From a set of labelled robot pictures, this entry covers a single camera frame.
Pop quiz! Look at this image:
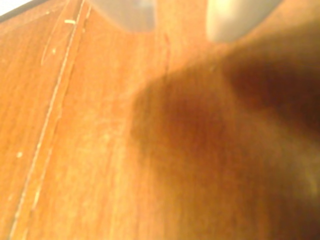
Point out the white smooth gripper finger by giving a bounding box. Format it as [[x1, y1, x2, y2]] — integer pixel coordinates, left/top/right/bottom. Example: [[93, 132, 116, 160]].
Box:
[[206, 0, 280, 42]]

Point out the white ribbed gripper finger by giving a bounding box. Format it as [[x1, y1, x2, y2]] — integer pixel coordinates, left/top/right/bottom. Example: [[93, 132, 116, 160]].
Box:
[[90, 0, 156, 33]]

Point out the white paper sheet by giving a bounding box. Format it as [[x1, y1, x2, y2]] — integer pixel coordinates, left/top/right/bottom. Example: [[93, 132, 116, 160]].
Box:
[[0, 0, 34, 22]]

